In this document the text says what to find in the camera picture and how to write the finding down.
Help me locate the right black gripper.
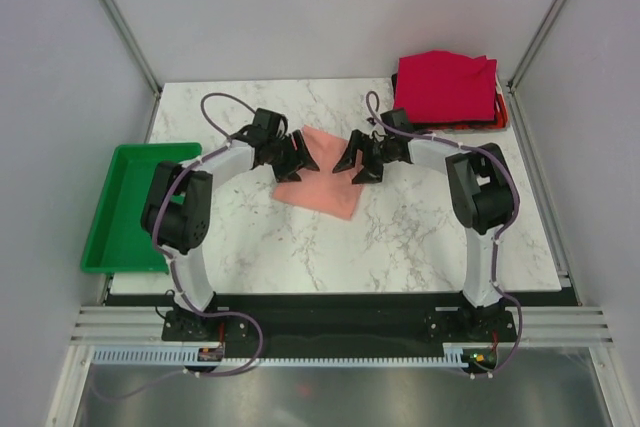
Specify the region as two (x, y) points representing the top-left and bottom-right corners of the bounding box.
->
(334, 130), (394, 186)

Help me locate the white slotted cable duct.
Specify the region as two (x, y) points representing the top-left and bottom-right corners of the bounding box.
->
(92, 338), (467, 368)

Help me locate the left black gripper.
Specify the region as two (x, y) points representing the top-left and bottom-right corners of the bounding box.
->
(267, 130), (319, 183)

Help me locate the green plastic tray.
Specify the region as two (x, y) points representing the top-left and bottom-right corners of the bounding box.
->
(80, 142), (202, 275)

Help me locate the pink t shirt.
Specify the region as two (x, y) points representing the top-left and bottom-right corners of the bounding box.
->
(272, 126), (364, 221)

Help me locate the left aluminium frame post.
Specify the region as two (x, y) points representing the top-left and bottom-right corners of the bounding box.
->
(74, 0), (164, 98)

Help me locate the aluminium frame post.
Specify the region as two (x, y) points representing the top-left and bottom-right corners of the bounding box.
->
(505, 0), (599, 93)
(74, 0), (164, 98)

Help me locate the right aluminium frame post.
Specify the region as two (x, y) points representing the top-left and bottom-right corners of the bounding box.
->
(505, 0), (599, 93)

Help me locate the folded red t shirt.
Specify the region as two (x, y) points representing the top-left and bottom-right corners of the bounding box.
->
(394, 50), (498, 124)

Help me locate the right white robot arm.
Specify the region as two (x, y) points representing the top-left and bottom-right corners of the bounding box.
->
(333, 109), (520, 341)

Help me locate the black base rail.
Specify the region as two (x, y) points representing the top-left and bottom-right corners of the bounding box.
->
(102, 290), (519, 361)

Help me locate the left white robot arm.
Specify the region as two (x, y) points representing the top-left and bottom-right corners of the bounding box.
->
(141, 109), (320, 340)

